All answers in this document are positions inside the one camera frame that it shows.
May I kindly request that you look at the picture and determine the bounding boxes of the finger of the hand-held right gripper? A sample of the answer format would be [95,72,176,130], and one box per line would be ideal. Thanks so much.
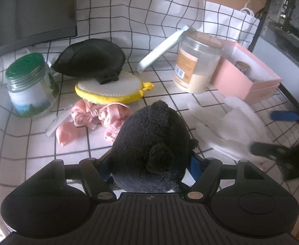
[270,110,299,123]
[251,142,294,159]

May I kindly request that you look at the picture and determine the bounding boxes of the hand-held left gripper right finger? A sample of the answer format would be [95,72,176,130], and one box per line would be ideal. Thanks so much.
[186,153,263,200]

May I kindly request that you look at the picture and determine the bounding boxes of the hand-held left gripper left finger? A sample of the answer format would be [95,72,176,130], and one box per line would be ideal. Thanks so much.
[41,154,115,201]

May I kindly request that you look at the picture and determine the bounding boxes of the white translucent plastic gloves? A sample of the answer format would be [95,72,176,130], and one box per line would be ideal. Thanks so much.
[188,96,270,159]

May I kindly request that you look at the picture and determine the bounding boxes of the black plush toy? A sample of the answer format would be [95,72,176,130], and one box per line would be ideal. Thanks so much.
[106,100,199,193]

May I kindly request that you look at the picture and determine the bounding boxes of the pink cardboard box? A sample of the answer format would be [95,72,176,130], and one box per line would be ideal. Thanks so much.
[210,39,283,105]

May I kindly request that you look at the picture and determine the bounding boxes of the yellow white round sponge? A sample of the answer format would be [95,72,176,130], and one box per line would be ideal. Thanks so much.
[75,71,155,105]

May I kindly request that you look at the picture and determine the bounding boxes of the pink satin scrunchie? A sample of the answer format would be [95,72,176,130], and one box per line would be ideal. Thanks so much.
[56,99,132,147]

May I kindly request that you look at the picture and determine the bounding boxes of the small brown item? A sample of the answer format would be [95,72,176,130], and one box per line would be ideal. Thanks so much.
[235,61,252,76]

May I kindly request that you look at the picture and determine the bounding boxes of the small clear plastic strip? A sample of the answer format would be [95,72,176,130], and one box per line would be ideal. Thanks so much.
[45,107,72,138]

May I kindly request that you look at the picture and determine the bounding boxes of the grey plastic bin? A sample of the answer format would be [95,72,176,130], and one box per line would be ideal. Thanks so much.
[249,0,299,108]

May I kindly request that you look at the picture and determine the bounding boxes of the clear powder jar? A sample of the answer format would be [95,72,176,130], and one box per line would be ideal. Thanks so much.
[173,29,224,94]

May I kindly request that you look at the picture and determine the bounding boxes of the green lid glass jar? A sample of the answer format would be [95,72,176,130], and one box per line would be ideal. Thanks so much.
[5,53,59,118]

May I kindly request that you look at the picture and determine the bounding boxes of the black mesh pouch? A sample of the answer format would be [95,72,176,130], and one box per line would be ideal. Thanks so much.
[51,38,126,85]

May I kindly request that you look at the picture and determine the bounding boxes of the white squeeze tube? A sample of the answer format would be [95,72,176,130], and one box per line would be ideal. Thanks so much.
[138,26,194,74]

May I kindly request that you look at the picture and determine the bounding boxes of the dark monitor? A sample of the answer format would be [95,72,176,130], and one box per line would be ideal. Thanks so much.
[0,0,78,57]

